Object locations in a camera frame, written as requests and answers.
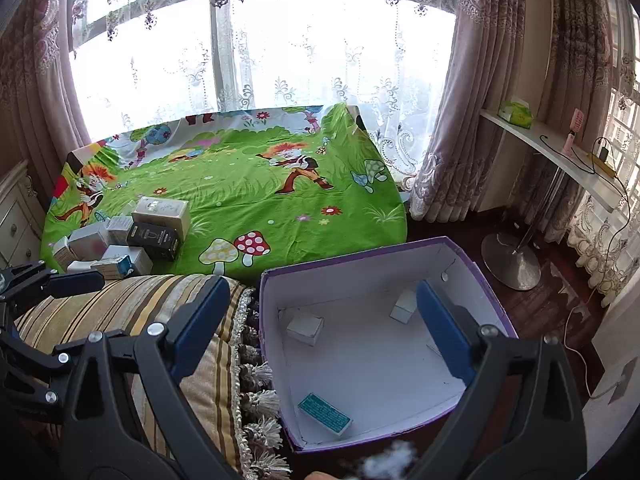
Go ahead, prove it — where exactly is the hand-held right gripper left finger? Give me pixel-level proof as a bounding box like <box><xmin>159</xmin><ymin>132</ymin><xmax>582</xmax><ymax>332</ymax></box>
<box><xmin>64</xmin><ymin>275</ymin><xmax>238</xmax><ymax>480</ymax></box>

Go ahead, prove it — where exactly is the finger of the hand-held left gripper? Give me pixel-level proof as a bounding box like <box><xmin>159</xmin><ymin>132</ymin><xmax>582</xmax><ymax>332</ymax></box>
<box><xmin>0</xmin><ymin>264</ymin><xmax>107</xmax><ymax>318</ymax></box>
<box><xmin>0</xmin><ymin>330</ymin><xmax>146</xmax><ymax>423</ymax></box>

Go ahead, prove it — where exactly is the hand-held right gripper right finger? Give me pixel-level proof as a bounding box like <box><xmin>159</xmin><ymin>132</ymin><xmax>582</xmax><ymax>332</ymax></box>
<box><xmin>415</xmin><ymin>280</ymin><xmax>589</xmax><ymax>480</ymax></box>

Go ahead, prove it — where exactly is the purple-edged cardboard box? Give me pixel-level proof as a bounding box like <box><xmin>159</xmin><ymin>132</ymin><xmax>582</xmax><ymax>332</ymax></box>
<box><xmin>259</xmin><ymin>236</ymin><xmax>520</xmax><ymax>455</ymax></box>

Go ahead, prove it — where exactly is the large white box with drawing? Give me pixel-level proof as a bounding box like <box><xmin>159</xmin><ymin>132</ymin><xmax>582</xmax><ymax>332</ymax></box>
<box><xmin>131</xmin><ymin>196</ymin><xmax>192</xmax><ymax>241</ymax></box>

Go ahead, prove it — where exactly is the pile of assorted small cartons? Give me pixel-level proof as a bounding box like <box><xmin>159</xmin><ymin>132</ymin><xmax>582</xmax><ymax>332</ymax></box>
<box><xmin>50</xmin><ymin>197</ymin><xmax>181</xmax><ymax>281</ymax></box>

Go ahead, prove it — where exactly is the small white carton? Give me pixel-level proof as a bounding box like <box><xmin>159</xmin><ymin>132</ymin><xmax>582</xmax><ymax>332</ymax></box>
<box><xmin>286</xmin><ymin>312</ymin><xmax>325</xmax><ymax>347</ymax></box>
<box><xmin>390</xmin><ymin>290</ymin><xmax>420</xmax><ymax>325</ymax></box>

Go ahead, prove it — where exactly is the striped fringed cushion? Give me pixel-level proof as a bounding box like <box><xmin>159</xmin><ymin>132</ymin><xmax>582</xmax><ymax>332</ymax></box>
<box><xmin>15</xmin><ymin>274</ymin><xmax>293</xmax><ymax>480</ymax></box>

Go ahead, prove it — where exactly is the white bedside cabinet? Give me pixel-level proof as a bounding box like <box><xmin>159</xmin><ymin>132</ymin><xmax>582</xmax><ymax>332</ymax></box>
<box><xmin>0</xmin><ymin>160</ymin><xmax>48</xmax><ymax>271</ymax></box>

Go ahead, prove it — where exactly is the metal stand with round base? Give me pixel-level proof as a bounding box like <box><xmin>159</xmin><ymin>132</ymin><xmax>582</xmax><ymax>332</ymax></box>
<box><xmin>481</xmin><ymin>167</ymin><xmax>563</xmax><ymax>292</ymax></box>

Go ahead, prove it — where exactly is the white fluffy tuft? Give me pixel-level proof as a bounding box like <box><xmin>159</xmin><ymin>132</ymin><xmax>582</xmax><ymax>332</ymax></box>
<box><xmin>360</xmin><ymin>440</ymin><xmax>417</xmax><ymax>480</ymax></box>

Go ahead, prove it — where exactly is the green cartoon printed bedsheet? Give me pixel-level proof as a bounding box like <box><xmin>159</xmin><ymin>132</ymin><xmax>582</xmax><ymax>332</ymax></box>
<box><xmin>39</xmin><ymin>102</ymin><xmax>408</xmax><ymax>286</ymax></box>

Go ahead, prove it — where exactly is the flat teal-label carton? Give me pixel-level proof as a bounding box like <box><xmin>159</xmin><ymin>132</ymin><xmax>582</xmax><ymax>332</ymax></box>
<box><xmin>297</xmin><ymin>392</ymin><xmax>353</xmax><ymax>435</ymax></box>

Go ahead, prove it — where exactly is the short lace curtain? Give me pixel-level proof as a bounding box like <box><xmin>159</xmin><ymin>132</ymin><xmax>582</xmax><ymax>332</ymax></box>
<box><xmin>567</xmin><ymin>192</ymin><xmax>640</xmax><ymax>307</ymax></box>

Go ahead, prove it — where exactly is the pink patterned curtain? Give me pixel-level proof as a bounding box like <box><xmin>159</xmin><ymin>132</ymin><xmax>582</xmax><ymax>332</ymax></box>
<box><xmin>0</xmin><ymin>0</ymin><xmax>93</xmax><ymax>196</ymax></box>
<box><xmin>407</xmin><ymin>0</ymin><xmax>531</xmax><ymax>223</ymax></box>
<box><xmin>542</xmin><ymin>0</ymin><xmax>621</xmax><ymax>171</ymax></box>

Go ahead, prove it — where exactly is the green tissue pack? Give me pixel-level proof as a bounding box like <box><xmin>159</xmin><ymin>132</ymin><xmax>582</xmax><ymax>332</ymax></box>
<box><xmin>497</xmin><ymin>101</ymin><xmax>535</xmax><ymax>128</ymax></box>

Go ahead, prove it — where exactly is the yellow power strip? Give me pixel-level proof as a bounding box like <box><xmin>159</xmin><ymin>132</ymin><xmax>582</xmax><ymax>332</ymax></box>
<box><xmin>586</xmin><ymin>152</ymin><xmax>617</xmax><ymax>178</ymax></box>

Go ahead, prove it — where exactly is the pink hand-held fan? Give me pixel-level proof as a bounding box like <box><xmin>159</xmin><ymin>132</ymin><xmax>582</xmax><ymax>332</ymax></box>
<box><xmin>562</xmin><ymin>107</ymin><xmax>586</xmax><ymax>156</ymax></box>

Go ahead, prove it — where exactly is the white lace curtain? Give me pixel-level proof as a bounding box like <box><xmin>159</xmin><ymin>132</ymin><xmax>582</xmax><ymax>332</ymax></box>
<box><xmin>70</xmin><ymin>0</ymin><xmax>461</xmax><ymax>181</ymax></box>

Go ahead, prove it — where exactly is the white cable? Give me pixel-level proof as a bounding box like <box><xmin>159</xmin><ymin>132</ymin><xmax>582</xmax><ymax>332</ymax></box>
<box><xmin>565</xmin><ymin>285</ymin><xmax>626</xmax><ymax>401</ymax></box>

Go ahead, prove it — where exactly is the white wall desk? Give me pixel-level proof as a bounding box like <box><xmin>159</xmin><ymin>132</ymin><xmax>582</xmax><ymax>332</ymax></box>
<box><xmin>479</xmin><ymin>109</ymin><xmax>628</xmax><ymax>213</ymax></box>

